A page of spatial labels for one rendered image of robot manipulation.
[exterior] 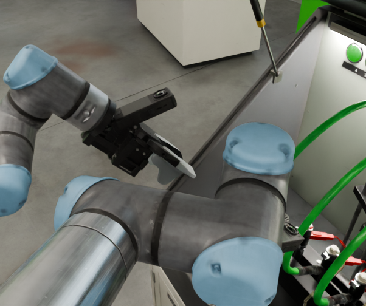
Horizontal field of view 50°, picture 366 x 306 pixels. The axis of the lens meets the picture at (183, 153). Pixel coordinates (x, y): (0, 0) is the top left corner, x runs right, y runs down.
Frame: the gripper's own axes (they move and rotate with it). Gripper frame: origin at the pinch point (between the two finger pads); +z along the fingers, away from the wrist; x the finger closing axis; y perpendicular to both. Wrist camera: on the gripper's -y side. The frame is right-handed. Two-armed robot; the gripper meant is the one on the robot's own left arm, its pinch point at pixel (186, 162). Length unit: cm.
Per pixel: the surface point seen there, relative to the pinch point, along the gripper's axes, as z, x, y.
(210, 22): 100, -280, -67
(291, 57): 19.4, -24.5, -34.4
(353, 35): 21, -13, -45
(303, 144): 9.2, 11.5, -16.8
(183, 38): 88, -280, -40
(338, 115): 11.5, 10.8, -24.8
